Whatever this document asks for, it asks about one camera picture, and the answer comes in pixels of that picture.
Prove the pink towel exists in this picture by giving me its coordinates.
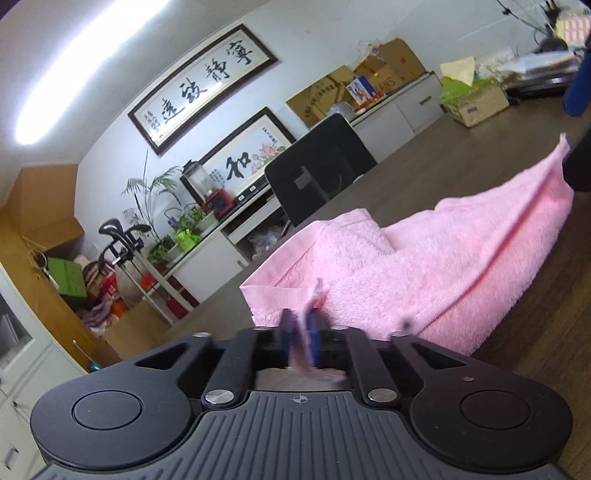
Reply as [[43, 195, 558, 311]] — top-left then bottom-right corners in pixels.
[[240, 139, 574, 382]]

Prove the white glass door cabinet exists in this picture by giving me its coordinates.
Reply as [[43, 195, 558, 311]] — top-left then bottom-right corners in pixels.
[[0, 270, 85, 479]]

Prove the green tissue box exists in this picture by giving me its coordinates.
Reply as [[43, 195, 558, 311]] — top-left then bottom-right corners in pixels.
[[440, 56, 510, 128]]

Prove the green cardboard box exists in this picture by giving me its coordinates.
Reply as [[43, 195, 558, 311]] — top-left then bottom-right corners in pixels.
[[48, 258, 87, 300]]

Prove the potted palm plant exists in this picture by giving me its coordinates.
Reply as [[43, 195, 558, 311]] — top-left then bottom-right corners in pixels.
[[121, 153, 182, 266]]

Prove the metal stand with black headrest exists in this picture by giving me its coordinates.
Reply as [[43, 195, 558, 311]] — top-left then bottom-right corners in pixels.
[[97, 218, 193, 326]]

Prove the white low sideboard cabinet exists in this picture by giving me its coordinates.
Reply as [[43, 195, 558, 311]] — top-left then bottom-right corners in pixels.
[[168, 72, 442, 302]]

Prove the red base blender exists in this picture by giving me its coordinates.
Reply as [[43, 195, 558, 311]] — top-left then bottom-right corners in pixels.
[[180, 160, 235, 220]]

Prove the large brown cardboard box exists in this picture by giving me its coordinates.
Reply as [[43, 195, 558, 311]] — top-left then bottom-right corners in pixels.
[[287, 66, 356, 128]]

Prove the black office chair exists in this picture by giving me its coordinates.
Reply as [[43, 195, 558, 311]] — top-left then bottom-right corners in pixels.
[[264, 114, 377, 226]]

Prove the framed calligraphy lotus picture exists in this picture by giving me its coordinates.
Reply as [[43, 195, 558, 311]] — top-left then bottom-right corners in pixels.
[[180, 107, 296, 204]]

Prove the long framed calligraphy scroll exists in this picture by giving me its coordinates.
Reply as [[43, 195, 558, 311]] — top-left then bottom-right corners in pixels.
[[128, 24, 277, 155]]

